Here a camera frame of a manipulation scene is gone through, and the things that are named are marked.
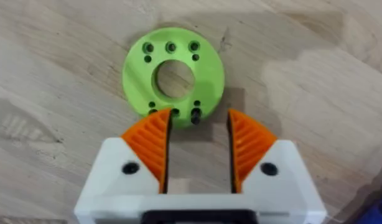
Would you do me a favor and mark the blue electric screwdriver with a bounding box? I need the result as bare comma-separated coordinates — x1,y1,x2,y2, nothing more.
358,196,382,224

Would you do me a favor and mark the right gripper white and orange left finger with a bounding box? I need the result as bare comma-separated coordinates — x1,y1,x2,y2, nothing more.
74,108,173,216

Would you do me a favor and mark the green disc with holes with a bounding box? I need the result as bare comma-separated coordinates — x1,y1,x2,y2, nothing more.
121,27,226,129

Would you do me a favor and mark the black screw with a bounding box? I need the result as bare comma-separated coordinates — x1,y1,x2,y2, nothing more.
190,108,201,126

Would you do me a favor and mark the right gripper white and orange right finger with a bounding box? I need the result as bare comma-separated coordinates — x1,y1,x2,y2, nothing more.
227,108,327,216

